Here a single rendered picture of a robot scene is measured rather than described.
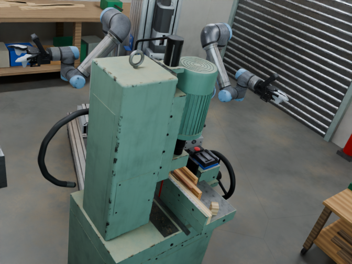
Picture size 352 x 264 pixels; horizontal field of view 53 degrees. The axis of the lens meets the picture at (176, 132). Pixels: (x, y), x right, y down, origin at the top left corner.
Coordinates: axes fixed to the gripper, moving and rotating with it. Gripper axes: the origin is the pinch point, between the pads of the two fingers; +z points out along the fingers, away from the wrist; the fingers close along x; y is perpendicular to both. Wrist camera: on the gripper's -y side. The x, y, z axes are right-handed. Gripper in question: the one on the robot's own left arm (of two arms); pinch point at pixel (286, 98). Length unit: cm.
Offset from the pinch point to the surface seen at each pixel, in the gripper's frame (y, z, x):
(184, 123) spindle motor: -7, -2, 83
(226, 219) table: 33, 26, 69
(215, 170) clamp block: 27, 4, 55
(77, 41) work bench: 79, -257, -19
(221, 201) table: 30, 19, 65
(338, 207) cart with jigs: 68, 49, -40
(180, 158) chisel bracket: 15, -3, 77
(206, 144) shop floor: 130, -91, -78
